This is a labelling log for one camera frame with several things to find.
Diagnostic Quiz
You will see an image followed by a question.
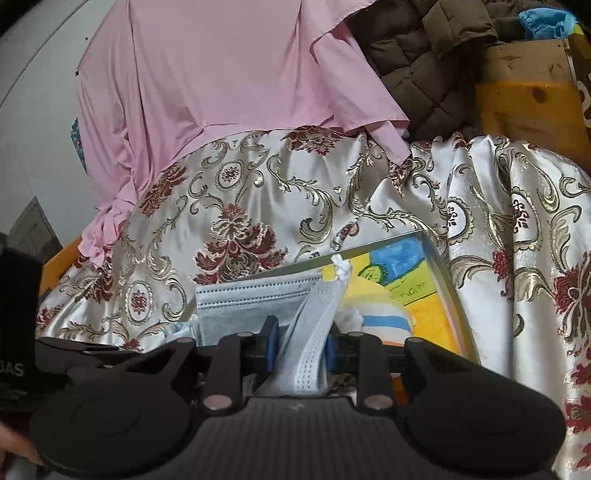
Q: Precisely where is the cartoon print tin box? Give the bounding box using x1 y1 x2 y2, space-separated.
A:
257 230 482 404

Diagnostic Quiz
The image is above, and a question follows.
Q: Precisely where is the wooden bed frame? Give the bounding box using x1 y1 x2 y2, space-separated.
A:
475 80 591 149

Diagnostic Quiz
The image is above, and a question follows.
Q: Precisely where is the striped sock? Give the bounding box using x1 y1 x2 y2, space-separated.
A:
334 281 413 348

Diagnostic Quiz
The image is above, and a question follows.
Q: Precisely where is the floral satin blanket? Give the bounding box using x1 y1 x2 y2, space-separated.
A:
34 127 591 480

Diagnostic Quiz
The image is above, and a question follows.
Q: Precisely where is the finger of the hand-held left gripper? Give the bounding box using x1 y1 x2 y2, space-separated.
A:
37 336 178 371

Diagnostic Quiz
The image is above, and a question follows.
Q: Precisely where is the colourful printed cloth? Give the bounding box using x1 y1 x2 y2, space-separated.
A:
516 8 591 44

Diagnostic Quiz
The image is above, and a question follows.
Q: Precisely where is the wooden bed rail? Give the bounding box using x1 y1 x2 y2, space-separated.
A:
38 237 82 297

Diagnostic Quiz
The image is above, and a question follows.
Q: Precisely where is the brown quilted jacket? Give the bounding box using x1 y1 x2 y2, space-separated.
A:
345 0 500 140

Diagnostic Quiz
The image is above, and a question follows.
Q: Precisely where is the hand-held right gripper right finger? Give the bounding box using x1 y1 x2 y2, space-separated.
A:
324 331 459 415

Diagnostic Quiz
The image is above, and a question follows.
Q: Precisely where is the colourful wall poster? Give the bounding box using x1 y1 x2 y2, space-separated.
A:
69 117 89 175

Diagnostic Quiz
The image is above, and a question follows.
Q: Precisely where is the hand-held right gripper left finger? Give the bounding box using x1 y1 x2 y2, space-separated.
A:
139 316 281 415

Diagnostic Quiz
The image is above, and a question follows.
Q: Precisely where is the pink hanging sheet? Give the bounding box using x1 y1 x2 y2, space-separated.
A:
75 0 413 269

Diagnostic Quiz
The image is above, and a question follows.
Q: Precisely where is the grey face mask bundle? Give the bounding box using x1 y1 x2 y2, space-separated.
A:
195 253 350 398

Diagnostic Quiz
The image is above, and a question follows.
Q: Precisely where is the white and blue packet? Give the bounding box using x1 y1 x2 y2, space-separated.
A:
170 320 202 346

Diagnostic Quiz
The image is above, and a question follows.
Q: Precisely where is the person's left hand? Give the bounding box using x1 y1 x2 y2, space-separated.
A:
0 421 43 468

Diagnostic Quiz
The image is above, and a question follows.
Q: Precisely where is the grey wall panel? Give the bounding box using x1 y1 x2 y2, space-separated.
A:
8 195 59 265

